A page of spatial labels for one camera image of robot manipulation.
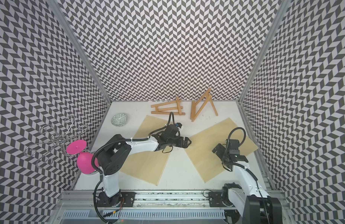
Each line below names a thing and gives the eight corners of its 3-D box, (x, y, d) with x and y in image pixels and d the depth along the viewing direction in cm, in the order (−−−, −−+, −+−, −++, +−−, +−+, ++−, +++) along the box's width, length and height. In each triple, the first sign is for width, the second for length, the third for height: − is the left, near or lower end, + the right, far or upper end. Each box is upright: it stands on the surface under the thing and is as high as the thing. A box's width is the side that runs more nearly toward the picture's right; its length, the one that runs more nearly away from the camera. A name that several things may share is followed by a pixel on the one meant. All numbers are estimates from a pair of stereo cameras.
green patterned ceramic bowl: (111, 126, 104) (109, 123, 101) (115, 116, 110) (113, 113, 107) (124, 126, 104) (123, 123, 101) (128, 116, 110) (126, 113, 107)
